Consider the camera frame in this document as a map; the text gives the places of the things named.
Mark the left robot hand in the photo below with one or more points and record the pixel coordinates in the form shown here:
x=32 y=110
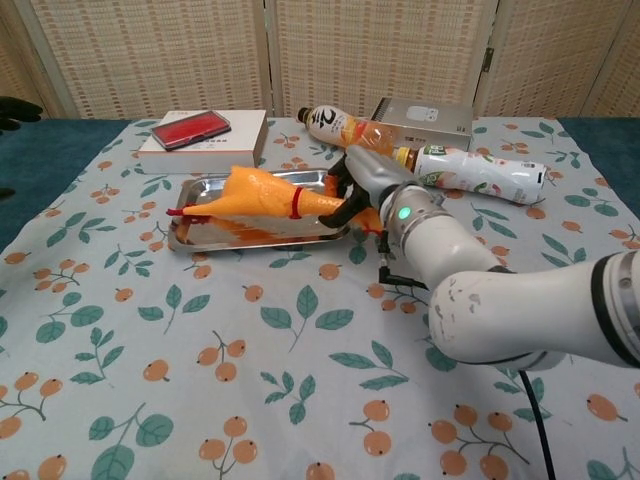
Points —
x=17 y=112

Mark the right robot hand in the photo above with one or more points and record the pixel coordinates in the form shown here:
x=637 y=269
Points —
x=375 y=170

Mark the orange rubber chicken toy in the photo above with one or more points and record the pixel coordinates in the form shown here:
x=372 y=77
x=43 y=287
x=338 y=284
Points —
x=260 y=195

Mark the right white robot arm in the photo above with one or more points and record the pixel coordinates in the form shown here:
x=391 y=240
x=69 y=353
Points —
x=465 y=280

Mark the metal tray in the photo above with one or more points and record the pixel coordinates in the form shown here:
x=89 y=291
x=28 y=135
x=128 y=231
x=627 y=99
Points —
x=200 y=235

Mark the orange tea bottle black label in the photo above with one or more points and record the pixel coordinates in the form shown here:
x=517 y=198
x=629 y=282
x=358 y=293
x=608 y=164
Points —
x=340 y=127

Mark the silver grey carton box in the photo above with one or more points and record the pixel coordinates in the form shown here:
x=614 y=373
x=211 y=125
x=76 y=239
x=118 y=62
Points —
x=425 y=117

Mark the white bottle yellow cap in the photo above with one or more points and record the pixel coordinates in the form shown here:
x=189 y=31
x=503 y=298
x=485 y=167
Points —
x=480 y=175

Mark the white flat box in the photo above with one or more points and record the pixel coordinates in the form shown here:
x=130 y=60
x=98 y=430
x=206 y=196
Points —
x=220 y=145

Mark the woven folding screen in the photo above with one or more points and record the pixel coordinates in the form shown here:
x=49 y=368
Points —
x=165 y=55

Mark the floral tablecloth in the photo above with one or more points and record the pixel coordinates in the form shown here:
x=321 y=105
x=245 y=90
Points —
x=200 y=325

